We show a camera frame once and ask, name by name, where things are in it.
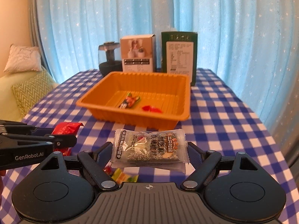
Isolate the orange plastic tray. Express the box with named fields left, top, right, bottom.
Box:
left=76, top=72, right=191, bottom=128

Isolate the white cardboard box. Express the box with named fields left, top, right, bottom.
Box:
left=120, top=35, right=156, bottom=73

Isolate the green cardboard box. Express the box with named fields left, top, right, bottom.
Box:
left=161, top=31, right=198, bottom=86

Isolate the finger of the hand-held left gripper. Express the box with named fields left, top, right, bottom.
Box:
left=0, top=120, right=55, bottom=136
left=0, top=134, right=77, bottom=150

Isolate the blue white checked tablecloth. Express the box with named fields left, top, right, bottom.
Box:
left=0, top=68, right=295, bottom=224

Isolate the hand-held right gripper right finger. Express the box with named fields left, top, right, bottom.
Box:
left=180, top=142, right=261, bottom=191

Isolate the red crinkled snack packet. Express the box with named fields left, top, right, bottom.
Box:
left=51, top=122, right=84, bottom=156

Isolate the white cushion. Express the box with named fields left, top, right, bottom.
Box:
left=3, top=44, right=42, bottom=73

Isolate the dark glass jar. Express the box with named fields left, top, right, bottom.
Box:
left=98, top=41, right=123, bottom=77

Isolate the dark green snack packet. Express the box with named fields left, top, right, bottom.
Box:
left=119, top=93, right=142, bottom=109

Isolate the red twist candy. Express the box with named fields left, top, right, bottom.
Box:
left=142, top=105, right=163, bottom=113

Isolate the clear sesame snack packet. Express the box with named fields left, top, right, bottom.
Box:
left=109, top=128, right=190, bottom=173

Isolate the blue star curtain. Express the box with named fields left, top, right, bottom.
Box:
left=35, top=0, right=299, bottom=145

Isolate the light green sofa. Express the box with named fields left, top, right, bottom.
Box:
left=0, top=65, right=60, bottom=123

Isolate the green zigzag cushion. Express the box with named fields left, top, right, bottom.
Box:
left=11, top=71, right=55, bottom=118

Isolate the green yellow candy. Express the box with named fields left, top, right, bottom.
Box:
left=112, top=168, right=139, bottom=184

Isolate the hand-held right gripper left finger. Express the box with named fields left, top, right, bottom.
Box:
left=37, top=142, right=119, bottom=190

